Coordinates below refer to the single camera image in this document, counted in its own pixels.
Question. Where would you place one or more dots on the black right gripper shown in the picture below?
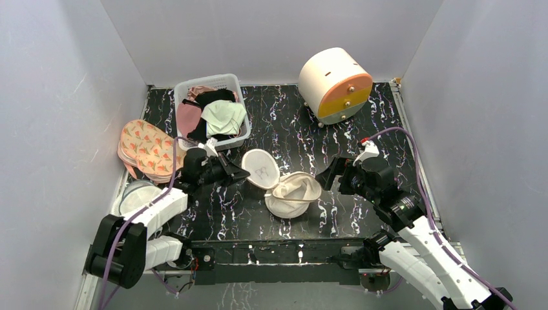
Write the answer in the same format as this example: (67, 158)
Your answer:
(341, 178)

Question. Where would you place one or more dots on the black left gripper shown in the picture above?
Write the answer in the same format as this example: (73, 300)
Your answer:
(231, 171)

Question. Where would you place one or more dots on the white mesh laundry bag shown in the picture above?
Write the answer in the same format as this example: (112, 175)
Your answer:
(286, 196)

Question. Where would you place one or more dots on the black bra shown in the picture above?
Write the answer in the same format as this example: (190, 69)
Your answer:
(199, 134)

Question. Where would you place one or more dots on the pale green bra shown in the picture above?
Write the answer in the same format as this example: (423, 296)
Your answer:
(223, 117)

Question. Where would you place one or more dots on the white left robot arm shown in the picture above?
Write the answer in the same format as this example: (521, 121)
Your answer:
(123, 247)

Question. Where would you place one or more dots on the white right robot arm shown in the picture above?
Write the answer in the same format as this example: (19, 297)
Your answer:
(415, 250)

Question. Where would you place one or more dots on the pink bra in basket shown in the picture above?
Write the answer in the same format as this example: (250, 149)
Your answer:
(190, 108)

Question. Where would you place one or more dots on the cream orange cylindrical machine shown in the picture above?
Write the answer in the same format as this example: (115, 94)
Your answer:
(334, 86)

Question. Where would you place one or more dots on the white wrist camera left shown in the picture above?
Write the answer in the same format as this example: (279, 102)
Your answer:
(210, 147)

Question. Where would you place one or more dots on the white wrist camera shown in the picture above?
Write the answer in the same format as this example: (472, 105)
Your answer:
(210, 147)
(370, 151)

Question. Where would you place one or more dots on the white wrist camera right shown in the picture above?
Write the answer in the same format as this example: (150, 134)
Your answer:
(370, 151)

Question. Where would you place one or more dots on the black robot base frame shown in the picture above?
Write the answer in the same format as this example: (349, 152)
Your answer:
(338, 260)

